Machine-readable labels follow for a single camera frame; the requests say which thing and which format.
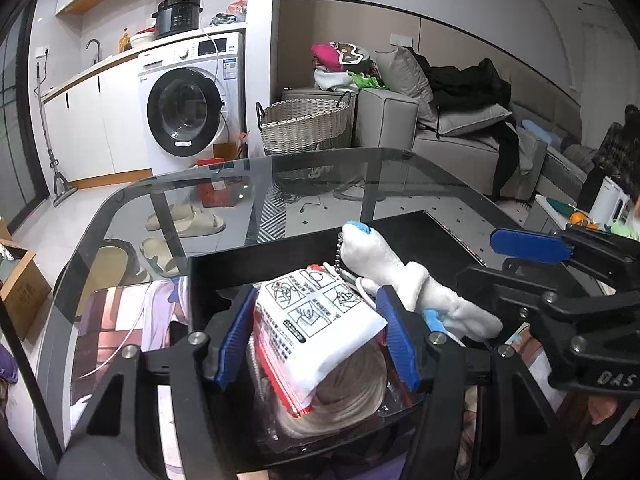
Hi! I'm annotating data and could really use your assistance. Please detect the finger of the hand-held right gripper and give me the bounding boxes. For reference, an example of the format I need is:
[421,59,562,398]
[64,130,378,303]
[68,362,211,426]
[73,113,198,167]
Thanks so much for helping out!
[454,264,592,322]
[490,227,623,273]

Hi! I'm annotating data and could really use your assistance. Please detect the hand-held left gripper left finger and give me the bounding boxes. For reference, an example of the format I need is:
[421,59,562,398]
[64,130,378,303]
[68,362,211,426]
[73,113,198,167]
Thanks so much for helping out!
[55,284,261,480]

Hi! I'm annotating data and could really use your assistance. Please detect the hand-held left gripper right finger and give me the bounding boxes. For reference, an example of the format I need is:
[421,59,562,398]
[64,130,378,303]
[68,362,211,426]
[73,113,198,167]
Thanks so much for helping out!
[375,284,583,480]

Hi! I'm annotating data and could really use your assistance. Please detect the black storage box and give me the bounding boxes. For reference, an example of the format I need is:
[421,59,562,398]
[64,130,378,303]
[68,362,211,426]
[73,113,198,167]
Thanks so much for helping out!
[187,210,592,474]

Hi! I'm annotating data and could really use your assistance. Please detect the white red-edged packet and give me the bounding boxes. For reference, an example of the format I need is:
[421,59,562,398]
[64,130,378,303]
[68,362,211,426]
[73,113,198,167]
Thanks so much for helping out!
[252,267,390,397]
[250,305,323,419]

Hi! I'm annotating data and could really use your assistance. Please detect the white plush doll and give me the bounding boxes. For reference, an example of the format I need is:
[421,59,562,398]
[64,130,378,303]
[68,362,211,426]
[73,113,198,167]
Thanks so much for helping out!
[340,220,504,342]

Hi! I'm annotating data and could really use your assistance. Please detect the person's right hand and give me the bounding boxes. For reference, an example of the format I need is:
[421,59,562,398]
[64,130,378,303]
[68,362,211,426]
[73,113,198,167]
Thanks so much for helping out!
[575,391,632,427]

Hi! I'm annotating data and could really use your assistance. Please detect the white kettle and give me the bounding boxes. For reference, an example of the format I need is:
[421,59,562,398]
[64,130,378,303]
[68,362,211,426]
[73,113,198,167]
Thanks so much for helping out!
[590,176,630,225]

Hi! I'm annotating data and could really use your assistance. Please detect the beige slipper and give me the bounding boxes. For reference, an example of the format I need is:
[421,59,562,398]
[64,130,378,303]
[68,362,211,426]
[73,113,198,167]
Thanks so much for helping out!
[139,237,181,279]
[145,204,202,232]
[172,212,227,239]

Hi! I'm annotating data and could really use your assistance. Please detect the grey sofa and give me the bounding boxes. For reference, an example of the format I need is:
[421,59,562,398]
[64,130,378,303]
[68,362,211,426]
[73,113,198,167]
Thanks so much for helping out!
[355,87,601,212]

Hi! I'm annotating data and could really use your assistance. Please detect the printed table mat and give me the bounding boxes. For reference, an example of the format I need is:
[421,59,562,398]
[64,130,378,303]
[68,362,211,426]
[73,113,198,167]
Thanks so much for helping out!
[70,275,593,480]

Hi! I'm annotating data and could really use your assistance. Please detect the grey flat pillow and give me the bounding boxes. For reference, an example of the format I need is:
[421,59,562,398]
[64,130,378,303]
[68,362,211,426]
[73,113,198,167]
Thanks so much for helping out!
[434,104,517,138]

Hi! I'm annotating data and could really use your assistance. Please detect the round beige stool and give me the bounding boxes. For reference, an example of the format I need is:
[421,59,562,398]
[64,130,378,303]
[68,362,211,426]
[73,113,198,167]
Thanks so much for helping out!
[75,240,147,302]

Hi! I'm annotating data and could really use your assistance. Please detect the red box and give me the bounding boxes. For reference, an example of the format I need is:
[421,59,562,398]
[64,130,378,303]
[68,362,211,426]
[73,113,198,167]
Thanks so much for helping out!
[197,159,247,208]

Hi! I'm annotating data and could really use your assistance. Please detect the black jacket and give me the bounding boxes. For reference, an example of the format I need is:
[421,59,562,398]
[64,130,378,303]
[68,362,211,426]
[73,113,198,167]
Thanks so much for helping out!
[414,55,522,202]

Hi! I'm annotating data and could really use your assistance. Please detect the grey upright pillow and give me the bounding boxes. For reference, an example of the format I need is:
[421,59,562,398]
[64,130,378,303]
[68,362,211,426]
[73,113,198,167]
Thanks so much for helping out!
[375,46,437,128]

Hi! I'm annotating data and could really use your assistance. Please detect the cardboard box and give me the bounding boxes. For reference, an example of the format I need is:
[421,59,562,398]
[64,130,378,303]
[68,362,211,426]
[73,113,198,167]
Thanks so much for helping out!
[0,220,54,342]

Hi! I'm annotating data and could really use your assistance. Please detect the wicker basket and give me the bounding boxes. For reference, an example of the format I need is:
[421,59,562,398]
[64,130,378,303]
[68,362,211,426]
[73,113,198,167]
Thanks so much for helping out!
[256,92,354,157]

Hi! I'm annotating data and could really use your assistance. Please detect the purple yoga mat bag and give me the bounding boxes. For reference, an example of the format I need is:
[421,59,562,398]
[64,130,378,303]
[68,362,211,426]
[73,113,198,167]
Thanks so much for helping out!
[0,345,20,387]

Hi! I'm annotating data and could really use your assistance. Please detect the flat mop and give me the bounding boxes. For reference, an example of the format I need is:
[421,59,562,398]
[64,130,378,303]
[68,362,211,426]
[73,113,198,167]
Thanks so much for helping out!
[34,62,79,209]

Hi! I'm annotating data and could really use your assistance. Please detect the white counter cabinet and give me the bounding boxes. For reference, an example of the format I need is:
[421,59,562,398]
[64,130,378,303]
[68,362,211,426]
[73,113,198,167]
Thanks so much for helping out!
[42,52,154,191]

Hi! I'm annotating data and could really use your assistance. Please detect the pile of colourful clothes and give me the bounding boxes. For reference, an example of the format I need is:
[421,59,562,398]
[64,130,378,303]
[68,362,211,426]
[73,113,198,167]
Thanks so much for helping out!
[311,41,389,92]

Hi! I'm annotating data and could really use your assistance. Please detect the white washing machine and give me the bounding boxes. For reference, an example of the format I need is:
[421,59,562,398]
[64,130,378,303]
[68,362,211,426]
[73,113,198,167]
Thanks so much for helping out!
[137,31,247,177]

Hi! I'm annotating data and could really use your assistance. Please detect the dark glass door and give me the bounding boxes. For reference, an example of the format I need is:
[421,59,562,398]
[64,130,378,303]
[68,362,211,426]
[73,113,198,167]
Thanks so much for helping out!
[0,10,51,231]

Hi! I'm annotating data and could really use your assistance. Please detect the crumpled cloth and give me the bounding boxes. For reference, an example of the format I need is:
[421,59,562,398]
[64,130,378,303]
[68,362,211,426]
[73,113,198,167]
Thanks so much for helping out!
[209,2,250,27]

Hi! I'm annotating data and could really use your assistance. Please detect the black pressure cooker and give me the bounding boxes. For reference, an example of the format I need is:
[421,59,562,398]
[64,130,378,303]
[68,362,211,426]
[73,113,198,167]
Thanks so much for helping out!
[152,0,204,40]

